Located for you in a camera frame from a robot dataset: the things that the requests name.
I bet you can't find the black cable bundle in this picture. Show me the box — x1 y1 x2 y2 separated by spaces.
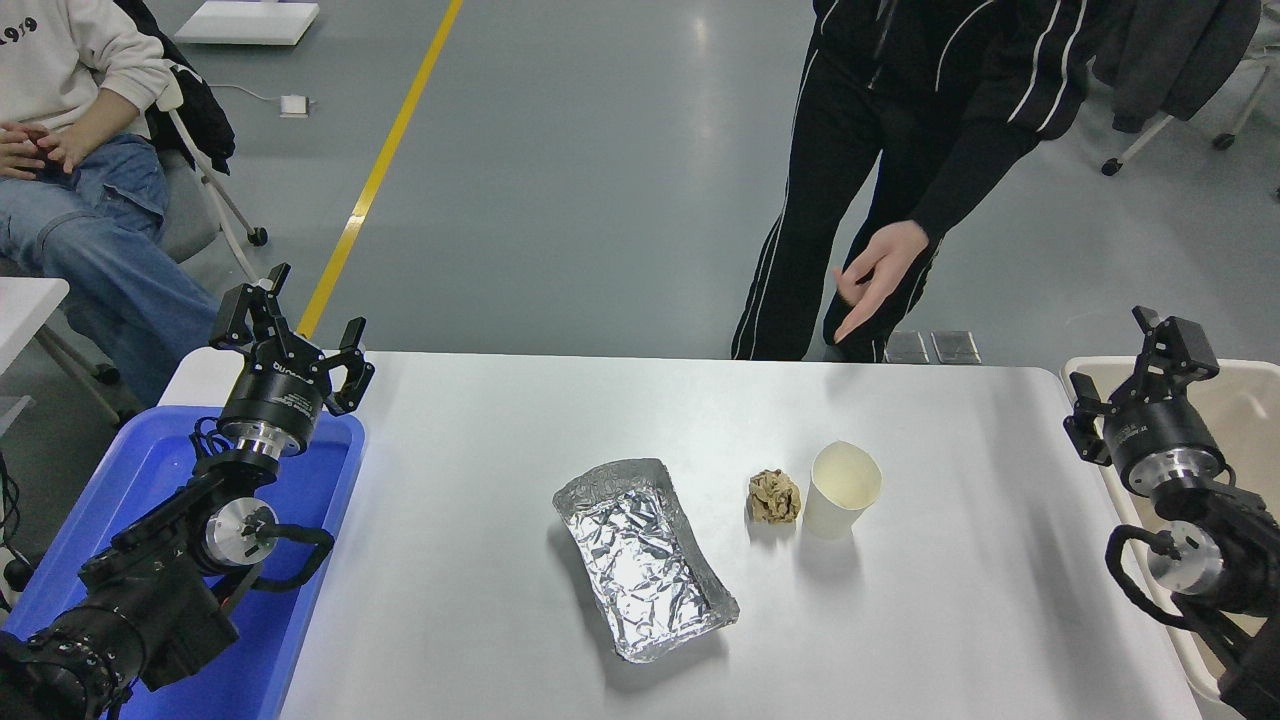
0 452 37 611

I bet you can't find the small white side table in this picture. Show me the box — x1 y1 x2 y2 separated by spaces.
0 277 126 431

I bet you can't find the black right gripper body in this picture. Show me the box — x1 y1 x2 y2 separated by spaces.
1100 395 1225 487

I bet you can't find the large pale bin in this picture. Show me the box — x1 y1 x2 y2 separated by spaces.
1060 356 1280 701

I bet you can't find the standing person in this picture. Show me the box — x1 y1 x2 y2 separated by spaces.
730 0 1116 363

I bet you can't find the dark grey hanging jacket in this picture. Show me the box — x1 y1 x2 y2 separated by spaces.
1090 0 1263 134

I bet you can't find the seated person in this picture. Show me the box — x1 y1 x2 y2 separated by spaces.
0 0 226 406

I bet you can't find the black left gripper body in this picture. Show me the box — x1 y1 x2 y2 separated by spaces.
218 356 329 441

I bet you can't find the flat white board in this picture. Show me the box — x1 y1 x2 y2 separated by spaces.
173 0 321 47

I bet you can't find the white office chair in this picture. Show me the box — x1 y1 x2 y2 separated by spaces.
1100 40 1280 201

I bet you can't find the black jacket on chair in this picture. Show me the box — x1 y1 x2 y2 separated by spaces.
115 0 237 177

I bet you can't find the silver foil tray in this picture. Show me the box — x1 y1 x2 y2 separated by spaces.
552 458 741 664

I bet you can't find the tan paper ball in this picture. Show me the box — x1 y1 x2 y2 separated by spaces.
747 468 803 526

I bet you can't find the seated person's left hand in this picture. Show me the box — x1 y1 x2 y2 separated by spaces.
36 128 96 175

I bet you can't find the blue plastic tray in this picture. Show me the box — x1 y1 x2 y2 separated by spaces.
0 404 367 720

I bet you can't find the white-framed wheeled chair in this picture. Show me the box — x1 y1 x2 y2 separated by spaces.
150 65 271 286

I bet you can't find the standing person's left hand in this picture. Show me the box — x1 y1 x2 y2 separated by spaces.
832 220 933 344

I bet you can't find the white paper cup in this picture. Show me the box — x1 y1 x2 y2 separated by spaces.
802 441 883 540

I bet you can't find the seated person's right hand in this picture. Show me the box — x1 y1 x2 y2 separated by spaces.
0 122 51 181

